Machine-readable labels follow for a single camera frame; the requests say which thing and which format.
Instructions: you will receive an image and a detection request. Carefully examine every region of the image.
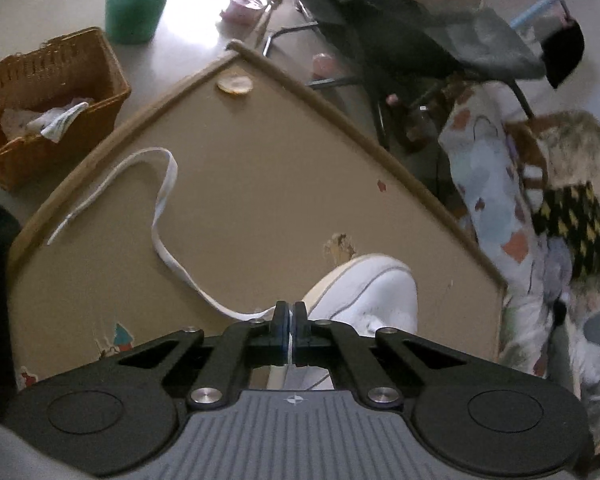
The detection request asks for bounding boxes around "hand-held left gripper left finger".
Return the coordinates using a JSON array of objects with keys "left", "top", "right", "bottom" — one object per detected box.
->
[{"left": 117, "top": 301, "right": 292, "bottom": 407}]

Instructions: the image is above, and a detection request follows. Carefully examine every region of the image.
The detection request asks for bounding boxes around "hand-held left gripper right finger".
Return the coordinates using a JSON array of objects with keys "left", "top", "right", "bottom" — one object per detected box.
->
[{"left": 292, "top": 301, "right": 468, "bottom": 408}]

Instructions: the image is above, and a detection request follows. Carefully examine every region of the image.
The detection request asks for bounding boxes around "white sneaker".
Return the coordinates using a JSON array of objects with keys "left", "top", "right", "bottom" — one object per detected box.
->
[{"left": 267, "top": 254, "right": 420, "bottom": 392}]

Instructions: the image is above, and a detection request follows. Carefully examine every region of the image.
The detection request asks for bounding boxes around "white shoelace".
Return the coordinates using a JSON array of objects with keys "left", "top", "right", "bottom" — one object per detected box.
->
[{"left": 46, "top": 147, "right": 297, "bottom": 367}]

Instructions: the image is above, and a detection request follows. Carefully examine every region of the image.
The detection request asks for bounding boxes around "torn cartoon sticker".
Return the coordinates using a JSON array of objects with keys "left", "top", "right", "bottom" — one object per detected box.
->
[{"left": 96, "top": 322, "right": 133, "bottom": 358}]

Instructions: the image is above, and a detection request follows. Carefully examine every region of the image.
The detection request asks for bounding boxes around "patchwork quilt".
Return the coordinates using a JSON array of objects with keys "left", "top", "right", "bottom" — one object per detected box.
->
[{"left": 437, "top": 82, "right": 556, "bottom": 376}]

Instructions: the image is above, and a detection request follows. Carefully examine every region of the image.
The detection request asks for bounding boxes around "round amber disc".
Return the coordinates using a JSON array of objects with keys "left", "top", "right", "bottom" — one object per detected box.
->
[{"left": 216, "top": 76, "right": 253, "bottom": 96}]

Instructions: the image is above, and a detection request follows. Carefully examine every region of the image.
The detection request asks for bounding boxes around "lavender cloth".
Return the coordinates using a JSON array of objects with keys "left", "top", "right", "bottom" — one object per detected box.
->
[{"left": 540, "top": 237, "right": 576, "bottom": 306}]

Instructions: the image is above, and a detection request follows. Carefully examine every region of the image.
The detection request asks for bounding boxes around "black gold-print cushion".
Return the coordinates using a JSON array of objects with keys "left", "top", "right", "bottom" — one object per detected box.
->
[{"left": 530, "top": 182, "right": 600, "bottom": 278}]

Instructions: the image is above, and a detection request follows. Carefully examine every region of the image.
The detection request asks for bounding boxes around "white crumpled cloth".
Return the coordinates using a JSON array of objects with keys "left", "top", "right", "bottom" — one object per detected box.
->
[{"left": 0, "top": 95, "right": 96, "bottom": 143}]

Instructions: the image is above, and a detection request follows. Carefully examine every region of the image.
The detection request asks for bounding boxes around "wicker basket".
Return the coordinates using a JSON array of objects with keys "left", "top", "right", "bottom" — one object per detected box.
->
[{"left": 0, "top": 27, "right": 132, "bottom": 191}]

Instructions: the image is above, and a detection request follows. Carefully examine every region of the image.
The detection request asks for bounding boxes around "black folding chair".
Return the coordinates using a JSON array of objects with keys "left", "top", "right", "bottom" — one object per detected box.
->
[{"left": 262, "top": 0, "right": 548, "bottom": 151}]

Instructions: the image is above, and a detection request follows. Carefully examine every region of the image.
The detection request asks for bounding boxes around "pink bowl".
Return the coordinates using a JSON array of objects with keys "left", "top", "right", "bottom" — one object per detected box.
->
[{"left": 221, "top": 0, "right": 267, "bottom": 23}]

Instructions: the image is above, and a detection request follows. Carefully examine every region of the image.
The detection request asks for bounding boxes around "green trash bin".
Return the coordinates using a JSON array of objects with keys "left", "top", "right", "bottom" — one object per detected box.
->
[{"left": 104, "top": 0, "right": 173, "bottom": 45}]

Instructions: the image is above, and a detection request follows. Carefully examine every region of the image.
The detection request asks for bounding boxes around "dark hanging garment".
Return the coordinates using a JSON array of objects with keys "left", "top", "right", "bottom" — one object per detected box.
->
[{"left": 540, "top": 20, "right": 586, "bottom": 90}]

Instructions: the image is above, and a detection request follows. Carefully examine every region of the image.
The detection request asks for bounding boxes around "blue metal pole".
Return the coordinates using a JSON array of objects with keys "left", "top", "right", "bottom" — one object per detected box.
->
[{"left": 510, "top": 0, "right": 561, "bottom": 28}]

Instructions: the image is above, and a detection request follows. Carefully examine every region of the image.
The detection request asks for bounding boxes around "brown strap bag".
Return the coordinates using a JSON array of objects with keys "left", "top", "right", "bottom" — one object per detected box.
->
[{"left": 502, "top": 115, "right": 551, "bottom": 196}]

